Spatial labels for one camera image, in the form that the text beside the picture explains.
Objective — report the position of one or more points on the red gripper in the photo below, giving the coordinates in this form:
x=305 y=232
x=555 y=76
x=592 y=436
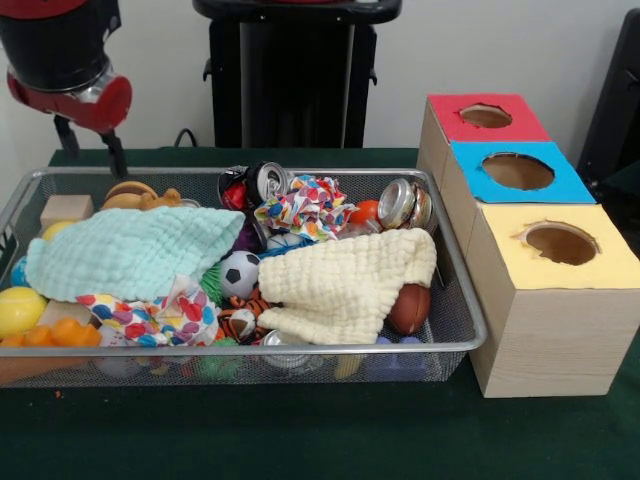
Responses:
x=110 y=107

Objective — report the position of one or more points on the mint green waffle cloth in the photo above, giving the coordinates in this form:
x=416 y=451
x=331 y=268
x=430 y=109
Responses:
x=125 y=250

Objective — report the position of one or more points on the cream waffle cloth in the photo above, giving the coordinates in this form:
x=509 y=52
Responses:
x=340 y=285

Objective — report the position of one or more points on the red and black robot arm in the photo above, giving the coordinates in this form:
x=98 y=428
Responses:
x=50 y=45

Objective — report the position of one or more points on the wooden box with three holes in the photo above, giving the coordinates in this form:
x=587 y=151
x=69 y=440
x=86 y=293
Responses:
x=550 y=340

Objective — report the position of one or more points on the large colourful spotted cloth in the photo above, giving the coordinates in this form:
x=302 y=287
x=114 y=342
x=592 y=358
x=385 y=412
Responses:
x=145 y=317

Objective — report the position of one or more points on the yellow tennis ball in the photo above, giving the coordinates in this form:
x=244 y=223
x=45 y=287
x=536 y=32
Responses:
x=20 y=312

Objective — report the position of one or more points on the orange plastic toy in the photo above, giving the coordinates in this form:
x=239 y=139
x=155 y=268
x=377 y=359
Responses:
x=65 y=334

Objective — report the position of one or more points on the small soccer ball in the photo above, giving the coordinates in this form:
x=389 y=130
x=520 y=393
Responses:
x=240 y=275

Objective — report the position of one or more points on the crumpled colourful spotted cloth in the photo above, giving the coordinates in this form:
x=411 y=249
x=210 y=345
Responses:
x=300 y=205

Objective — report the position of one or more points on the orange tiger plush toy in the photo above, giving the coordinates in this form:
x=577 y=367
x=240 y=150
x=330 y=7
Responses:
x=242 y=322

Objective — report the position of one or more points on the crushed silver can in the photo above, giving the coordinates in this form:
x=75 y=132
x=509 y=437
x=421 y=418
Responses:
x=400 y=202

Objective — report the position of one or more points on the dark green table cloth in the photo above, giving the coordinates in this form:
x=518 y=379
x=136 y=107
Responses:
x=300 y=435

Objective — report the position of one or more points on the brown toy football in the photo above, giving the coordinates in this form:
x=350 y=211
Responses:
x=410 y=307

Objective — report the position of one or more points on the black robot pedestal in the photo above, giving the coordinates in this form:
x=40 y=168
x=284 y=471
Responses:
x=300 y=75

